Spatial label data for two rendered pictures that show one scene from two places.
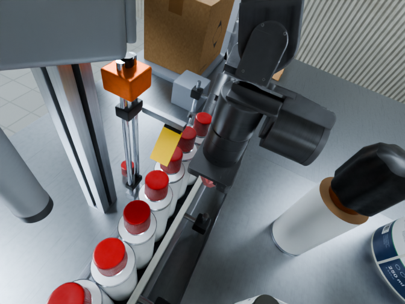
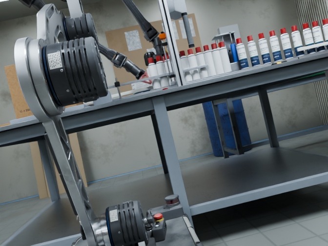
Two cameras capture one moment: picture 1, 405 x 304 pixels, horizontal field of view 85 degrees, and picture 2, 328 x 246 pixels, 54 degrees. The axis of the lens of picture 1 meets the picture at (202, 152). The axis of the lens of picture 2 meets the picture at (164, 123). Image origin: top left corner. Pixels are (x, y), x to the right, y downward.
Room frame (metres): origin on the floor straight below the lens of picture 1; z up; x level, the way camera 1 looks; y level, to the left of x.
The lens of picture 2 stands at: (0.79, 2.02, 0.69)
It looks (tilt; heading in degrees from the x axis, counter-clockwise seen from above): 1 degrees down; 257
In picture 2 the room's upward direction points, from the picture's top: 13 degrees counter-clockwise
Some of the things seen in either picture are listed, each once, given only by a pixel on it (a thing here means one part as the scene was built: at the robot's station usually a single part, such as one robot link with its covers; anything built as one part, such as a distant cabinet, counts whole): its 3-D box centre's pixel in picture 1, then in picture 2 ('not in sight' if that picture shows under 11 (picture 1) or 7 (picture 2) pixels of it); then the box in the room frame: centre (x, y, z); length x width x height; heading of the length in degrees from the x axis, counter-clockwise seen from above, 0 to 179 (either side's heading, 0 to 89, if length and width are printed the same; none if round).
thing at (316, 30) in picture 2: not in sight; (317, 36); (-0.77, 0.21, 0.98); 0.05 x 0.05 x 0.20
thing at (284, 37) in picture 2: not in sight; (286, 44); (-0.56, 0.18, 0.98); 0.05 x 0.05 x 0.20
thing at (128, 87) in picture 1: (147, 155); (167, 59); (0.22, 0.09, 1.05); 0.10 x 0.04 x 0.33; 80
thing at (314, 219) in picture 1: (329, 208); (153, 72); (0.24, -0.25, 1.03); 0.09 x 0.09 x 0.30
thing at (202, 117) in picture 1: (194, 152); (153, 73); (0.31, 0.02, 0.98); 0.05 x 0.05 x 0.20
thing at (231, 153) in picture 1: (224, 143); (160, 51); (0.22, -0.03, 1.12); 0.10 x 0.07 x 0.07; 171
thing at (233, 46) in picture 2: not in sight; (235, 56); (-0.24, 0.07, 0.98); 0.03 x 0.03 x 0.17
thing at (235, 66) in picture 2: not in sight; (227, 54); (-0.22, 0.02, 1.01); 0.14 x 0.13 x 0.26; 170
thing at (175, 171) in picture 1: (166, 186); (169, 70); (0.21, 0.04, 0.98); 0.05 x 0.05 x 0.20
